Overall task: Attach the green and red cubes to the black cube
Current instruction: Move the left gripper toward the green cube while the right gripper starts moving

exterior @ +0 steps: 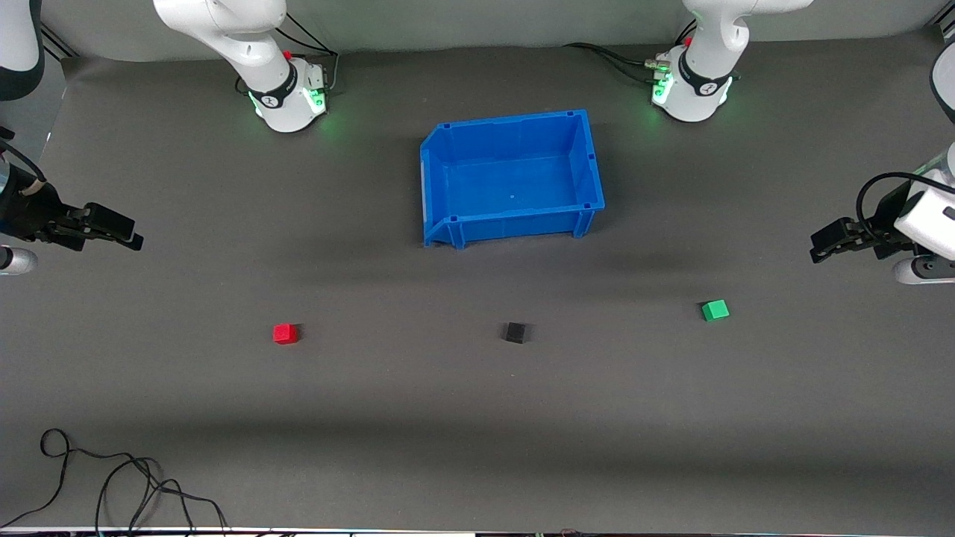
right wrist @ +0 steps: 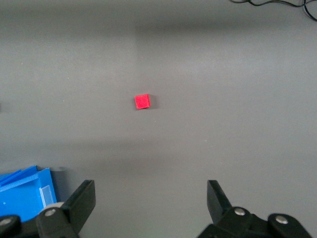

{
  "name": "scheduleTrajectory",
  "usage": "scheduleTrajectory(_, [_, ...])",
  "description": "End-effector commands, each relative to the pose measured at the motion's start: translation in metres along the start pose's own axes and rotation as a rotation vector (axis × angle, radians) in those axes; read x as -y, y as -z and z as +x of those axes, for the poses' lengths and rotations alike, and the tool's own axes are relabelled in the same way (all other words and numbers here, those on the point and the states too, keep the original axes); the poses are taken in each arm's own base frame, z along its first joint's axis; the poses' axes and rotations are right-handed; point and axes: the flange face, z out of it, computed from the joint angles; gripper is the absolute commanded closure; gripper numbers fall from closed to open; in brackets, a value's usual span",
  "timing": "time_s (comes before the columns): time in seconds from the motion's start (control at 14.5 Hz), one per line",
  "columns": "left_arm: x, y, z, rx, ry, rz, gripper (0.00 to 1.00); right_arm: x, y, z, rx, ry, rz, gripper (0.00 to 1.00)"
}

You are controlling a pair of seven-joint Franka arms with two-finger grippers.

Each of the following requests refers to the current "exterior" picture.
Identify blue plastic storage bin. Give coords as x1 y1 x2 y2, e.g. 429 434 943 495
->
419 110 606 250

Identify black left arm base cables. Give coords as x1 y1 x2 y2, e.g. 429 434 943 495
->
563 43 672 83

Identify loose thin black cable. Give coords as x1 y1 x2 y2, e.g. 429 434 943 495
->
0 428 228 532

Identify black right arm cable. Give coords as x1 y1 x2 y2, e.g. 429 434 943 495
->
0 140 47 196

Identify black arm base cables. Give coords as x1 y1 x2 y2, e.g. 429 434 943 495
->
237 11 340 96
563 43 672 83

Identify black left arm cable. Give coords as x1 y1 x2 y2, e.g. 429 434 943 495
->
856 172 955 241

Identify dark grey table mat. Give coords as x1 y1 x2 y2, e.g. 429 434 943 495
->
0 30 955 532

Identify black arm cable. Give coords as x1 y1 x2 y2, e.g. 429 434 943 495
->
0 140 47 196
856 172 955 241

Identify black right arm base cables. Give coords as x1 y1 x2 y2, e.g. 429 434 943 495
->
237 11 340 96

